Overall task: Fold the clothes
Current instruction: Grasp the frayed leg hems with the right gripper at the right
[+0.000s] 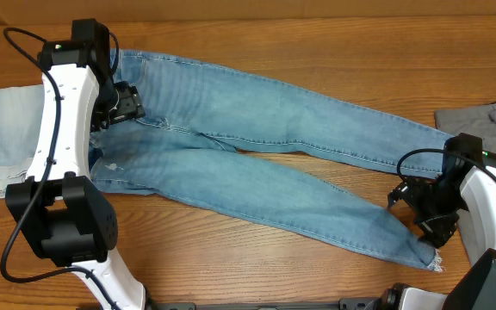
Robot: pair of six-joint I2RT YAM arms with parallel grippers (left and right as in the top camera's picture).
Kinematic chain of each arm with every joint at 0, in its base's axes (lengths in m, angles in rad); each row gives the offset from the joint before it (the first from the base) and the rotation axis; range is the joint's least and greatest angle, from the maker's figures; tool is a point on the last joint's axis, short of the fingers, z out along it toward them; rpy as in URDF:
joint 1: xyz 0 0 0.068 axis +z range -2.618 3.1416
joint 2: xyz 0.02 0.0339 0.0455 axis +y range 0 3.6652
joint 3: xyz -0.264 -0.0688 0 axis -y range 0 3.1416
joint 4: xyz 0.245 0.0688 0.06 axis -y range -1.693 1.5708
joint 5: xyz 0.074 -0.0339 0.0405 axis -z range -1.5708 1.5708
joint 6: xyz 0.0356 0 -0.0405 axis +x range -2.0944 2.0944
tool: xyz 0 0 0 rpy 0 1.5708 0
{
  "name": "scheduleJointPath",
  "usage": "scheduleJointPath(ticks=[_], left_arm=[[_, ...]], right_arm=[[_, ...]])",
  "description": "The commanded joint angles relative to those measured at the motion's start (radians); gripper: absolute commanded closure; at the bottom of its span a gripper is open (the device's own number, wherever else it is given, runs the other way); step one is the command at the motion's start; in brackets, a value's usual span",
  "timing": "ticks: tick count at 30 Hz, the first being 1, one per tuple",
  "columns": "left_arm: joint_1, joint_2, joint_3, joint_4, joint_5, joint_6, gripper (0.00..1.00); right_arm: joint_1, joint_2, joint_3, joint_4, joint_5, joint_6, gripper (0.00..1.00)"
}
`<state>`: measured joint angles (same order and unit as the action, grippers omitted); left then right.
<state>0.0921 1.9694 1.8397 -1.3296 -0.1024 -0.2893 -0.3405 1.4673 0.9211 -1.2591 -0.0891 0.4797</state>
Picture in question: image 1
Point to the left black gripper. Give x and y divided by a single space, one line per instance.
133 107

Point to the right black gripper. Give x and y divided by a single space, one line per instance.
420 205

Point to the blue denim jeans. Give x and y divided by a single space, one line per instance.
206 128

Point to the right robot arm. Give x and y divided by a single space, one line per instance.
477 289

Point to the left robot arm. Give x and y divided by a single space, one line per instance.
58 210

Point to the grey trousers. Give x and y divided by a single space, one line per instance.
485 125

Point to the folded light blue jeans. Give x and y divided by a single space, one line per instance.
20 117

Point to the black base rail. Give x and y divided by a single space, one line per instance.
358 303

